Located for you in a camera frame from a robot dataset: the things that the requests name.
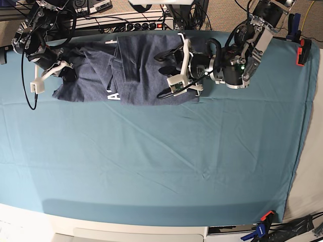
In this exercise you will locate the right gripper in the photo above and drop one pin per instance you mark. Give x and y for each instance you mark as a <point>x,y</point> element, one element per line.
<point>63,68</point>

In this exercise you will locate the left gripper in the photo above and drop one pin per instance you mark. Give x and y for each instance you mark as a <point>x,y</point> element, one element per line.
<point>195,65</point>

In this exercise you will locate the blue-grey heathered T-shirt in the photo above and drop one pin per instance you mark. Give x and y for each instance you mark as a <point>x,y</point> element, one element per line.
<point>125,71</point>

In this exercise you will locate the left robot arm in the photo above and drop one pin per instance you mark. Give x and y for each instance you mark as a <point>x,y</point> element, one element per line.
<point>232,64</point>

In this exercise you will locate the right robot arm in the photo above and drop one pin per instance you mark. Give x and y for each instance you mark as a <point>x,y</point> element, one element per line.
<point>29,40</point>

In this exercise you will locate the black clamp left edge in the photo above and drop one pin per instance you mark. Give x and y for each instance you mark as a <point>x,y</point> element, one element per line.
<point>3,55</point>

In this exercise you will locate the teal table cloth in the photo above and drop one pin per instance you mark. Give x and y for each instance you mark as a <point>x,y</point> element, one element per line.
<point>225,160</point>

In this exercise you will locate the blue clamp top right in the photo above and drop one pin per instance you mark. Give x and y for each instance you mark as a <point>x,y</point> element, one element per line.
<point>294,33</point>

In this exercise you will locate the orange black clamp top right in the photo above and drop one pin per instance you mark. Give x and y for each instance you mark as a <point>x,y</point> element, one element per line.
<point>303,51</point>

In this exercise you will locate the blue orange clamp bottom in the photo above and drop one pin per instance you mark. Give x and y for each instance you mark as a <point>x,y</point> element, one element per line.
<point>262,228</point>

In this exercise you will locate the black plastic bag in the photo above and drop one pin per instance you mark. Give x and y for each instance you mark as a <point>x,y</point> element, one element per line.
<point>291,229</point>

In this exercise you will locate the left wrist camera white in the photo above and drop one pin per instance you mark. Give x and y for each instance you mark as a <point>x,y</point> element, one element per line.
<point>177,82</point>

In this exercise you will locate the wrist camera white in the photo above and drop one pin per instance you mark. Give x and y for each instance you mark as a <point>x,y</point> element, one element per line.
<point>37,86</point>
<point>177,82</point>

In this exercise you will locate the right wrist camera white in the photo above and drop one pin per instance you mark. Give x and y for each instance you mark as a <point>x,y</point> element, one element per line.
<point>37,86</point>

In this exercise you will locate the power strip with red switch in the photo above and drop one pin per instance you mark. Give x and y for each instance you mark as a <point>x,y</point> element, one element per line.
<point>167,24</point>

